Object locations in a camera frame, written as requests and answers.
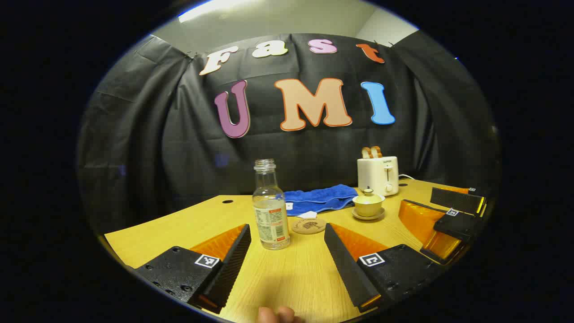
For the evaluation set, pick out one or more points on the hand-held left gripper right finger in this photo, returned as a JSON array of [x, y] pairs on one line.
[[345, 264]]

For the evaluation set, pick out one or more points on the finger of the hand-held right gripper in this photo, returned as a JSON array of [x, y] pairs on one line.
[[455, 201], [457, 224]]

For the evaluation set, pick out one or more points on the cream ceramic teacup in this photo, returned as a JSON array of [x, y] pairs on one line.
[[368, 208]]

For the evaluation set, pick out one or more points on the black backdrop cloth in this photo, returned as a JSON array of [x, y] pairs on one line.
[[148, 148]]

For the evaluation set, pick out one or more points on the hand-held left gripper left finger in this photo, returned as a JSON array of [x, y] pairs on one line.
[[233, 264]]

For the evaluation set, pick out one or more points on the round cork coaster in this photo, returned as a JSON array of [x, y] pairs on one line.
[[308, 225]]

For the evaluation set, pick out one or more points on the cream teacup lid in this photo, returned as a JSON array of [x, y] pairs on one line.
[[368, 196]]

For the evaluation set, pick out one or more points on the blue towel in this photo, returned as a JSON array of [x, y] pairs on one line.
[[320, 199]]

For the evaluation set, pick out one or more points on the white toaster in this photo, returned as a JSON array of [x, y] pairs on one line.
[[376, 175]]

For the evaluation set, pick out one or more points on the clear plastic water bottle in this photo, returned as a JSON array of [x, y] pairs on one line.
[[270, 215]]

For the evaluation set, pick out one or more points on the cream ceramic saucer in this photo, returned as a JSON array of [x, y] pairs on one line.
[[368, 217]]

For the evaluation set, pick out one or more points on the small white paper piece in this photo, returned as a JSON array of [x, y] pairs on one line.
[[308, 215]]

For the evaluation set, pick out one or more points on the brown toast slice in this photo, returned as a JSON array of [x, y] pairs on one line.
[[376, 151], [366, 153]]

